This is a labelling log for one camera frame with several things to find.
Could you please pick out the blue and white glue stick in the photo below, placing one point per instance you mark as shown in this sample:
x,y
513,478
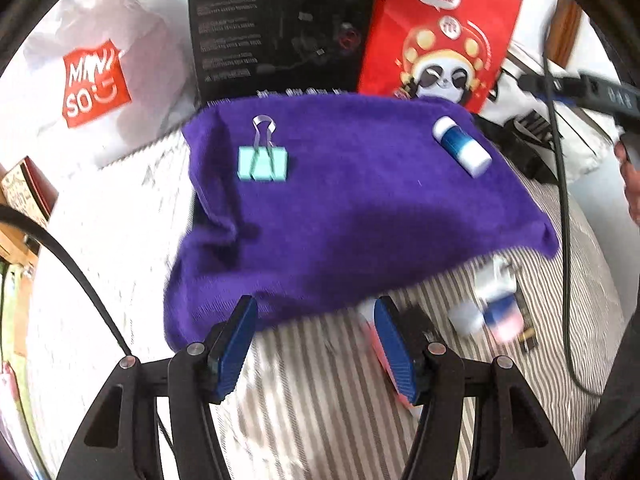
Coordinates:
x,y
462,147

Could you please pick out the white bag with red logo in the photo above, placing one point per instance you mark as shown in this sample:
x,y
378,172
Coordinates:
x,y
100,60

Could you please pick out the white bag with black logo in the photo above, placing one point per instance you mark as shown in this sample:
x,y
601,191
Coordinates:
x,y
575,140

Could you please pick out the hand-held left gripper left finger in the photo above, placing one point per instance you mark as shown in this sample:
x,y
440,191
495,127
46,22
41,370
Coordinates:
x,y
235,350

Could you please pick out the striped bed sheet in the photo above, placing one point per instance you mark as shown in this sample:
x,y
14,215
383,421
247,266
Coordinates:
x,y
320,390

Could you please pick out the red panda print bag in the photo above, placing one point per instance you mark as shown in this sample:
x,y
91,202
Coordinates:
x,y
440,35

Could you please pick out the small framed sign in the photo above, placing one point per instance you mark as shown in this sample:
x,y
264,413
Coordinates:
x,y
20,187

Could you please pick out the brown wooden post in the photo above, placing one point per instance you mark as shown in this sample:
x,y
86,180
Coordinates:
x,y
567,25

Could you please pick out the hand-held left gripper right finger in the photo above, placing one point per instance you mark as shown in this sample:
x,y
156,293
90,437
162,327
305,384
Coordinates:
x,y
395,355

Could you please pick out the purple fuzzy cloth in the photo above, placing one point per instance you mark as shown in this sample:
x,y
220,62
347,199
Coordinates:
x,y
350,210

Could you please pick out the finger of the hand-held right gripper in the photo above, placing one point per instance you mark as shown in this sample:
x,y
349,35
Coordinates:
x,y
550,86

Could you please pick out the person's right hand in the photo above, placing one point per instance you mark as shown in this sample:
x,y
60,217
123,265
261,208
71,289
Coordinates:
x,y
631,185

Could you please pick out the black printed box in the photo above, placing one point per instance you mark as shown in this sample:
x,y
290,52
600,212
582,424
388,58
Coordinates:
x,y
280,30

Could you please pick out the pink and blue eraser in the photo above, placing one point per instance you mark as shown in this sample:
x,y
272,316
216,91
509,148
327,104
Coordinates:
x,y
504,319

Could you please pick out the person's dark clothing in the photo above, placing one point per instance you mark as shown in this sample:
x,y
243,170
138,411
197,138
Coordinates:
x,y
617,425

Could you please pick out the white charger plug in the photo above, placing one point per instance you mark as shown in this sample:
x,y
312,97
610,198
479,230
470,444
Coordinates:
x,y
496,280

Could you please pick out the mint green binder clip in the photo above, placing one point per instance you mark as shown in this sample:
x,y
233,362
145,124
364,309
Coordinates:
x,y
262,165

